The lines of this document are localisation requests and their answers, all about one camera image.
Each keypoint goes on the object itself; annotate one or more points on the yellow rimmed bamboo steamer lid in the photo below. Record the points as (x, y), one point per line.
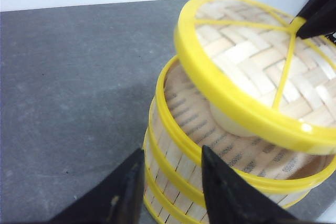
(245, 57)

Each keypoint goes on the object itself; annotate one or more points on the bamboo steamer basket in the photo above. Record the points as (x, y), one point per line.
(170, 171)
(284, 192)
(163, 211)

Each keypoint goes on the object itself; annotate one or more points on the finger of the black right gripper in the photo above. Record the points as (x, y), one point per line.
(319, 16)

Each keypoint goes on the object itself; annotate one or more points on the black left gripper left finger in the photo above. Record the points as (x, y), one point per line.
(117, 199)

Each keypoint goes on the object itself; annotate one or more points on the white bun in right basket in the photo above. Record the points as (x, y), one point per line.
(228, 124)

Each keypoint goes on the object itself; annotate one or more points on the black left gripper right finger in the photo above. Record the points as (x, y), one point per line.
(230, 199)

